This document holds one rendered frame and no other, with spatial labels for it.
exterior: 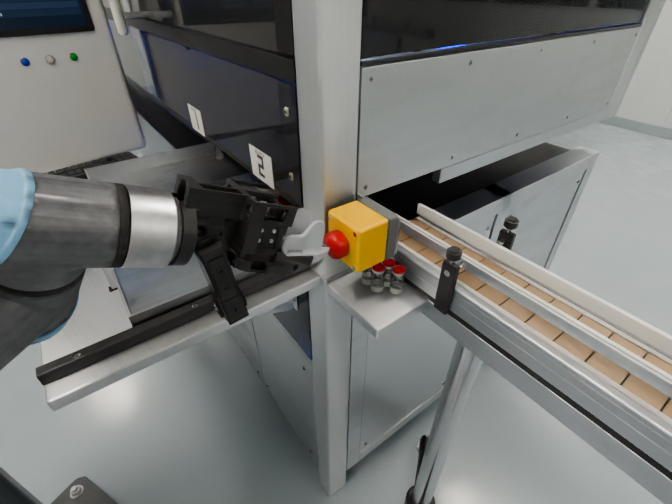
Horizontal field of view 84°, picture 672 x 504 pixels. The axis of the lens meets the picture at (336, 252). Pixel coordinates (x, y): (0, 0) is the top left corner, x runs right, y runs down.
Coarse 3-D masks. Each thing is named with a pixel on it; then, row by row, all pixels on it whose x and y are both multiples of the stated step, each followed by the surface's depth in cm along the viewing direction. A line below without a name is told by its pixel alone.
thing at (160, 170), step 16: (208, 144) 107; (128, 160) 96; (144, 160) 99; (160, 160) 101; (176, 160) 103; (192, 160) 104; (208, 160) 104; (224, 160) 104; (96, 176) 94; (112, 176) 96; (128, 176) 96; (144, 176) 96; (160, 176) 96; (176, 176) 96; (192, 176) 96; (208, 176) 96; (224, 176) 96; (240, 176) 89
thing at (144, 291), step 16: (192, 256) 68; (112, 272) 59; (128, 272) 65; (144, 272) 65; (160, 272) 65; (176, 272) 65; (192, 272) 65; (240, 272) 59; (128, 288) 61; (144, 288) 61; (160, 288) 61; (176, 288) 61; (192, 288) 61; (208, 288) 57; (128, 304) 58; (144, 304) 58; (160, 304) 54; (176, 304) 55; (144, 320) 53
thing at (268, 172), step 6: (252, 150) 68; (258, 150) 66; (252, 156) 69; (264, 156) 64; (252, 162) 70; (258, 162) 68; (264, 162) 65; (270, 162) 63; (252, 168) 71; (258, 168) 69; (264, 168) 66; (270, 168) 64; (258, 174) 70; (264, 174) 67; (270, 174) 65; (264, 180) 68; (270, 180) 66; (270, 186) 67
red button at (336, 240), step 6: (330, 234) 50; (336, 234) 50; (342, 234) 50; (324, 240) 51; (330, 240) 50; (336, 240) 50; (342, 240) 50; (330, 246) 50; (336, 246) 50; (342, 246) 50; (348, 246) 50; (330, 252) 51; (336, 252) 50; (342, 252) 50; (348, 252) 51; (336, 258) 51
